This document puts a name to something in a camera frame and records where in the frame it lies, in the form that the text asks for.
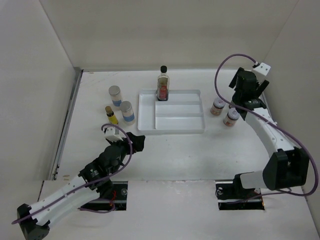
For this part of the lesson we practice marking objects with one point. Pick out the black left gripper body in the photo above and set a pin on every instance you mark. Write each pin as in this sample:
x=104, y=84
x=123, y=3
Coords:
x=125, y=150

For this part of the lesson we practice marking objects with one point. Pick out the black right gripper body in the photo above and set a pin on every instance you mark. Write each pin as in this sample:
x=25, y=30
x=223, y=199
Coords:
x=261, y=88

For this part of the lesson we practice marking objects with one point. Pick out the orange label spice jar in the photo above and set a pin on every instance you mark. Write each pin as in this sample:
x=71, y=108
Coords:
x=217, y=106
x=231, y=118

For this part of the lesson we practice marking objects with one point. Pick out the small yellow label bottle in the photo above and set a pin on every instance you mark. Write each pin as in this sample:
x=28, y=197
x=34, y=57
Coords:
x=111, y=115

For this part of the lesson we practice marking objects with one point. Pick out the white jar silver lid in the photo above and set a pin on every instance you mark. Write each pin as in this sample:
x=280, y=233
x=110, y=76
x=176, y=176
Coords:
x=127, y=112
x=115, y=94

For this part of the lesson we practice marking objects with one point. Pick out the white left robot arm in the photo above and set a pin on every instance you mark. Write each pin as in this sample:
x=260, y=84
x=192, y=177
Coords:
x=91, y=190

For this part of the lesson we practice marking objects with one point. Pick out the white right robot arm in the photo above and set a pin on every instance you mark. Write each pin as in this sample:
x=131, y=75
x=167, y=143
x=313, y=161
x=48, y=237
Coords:
x=287, y=166

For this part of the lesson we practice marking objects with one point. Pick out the white divided plastic tray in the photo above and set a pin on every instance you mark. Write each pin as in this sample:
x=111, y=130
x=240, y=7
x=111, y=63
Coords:
x=182, y=113

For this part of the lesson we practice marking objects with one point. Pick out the dark sauce bottle black cap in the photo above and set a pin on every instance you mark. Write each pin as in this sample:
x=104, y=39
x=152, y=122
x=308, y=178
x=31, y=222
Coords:
x=163, y=82

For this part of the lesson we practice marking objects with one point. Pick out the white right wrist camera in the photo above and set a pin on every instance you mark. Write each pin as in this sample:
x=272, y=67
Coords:
x=261, y=68

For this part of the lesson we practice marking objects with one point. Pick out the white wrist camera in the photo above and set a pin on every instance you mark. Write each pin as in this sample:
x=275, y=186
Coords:
x=261, y=68
x=112, y=134

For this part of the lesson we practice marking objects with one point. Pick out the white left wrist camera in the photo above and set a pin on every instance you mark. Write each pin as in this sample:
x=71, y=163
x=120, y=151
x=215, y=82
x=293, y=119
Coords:
x=112, y=134

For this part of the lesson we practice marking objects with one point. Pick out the metal rail left edge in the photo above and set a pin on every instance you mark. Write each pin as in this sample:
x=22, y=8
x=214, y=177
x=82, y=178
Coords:
x=56, y=161

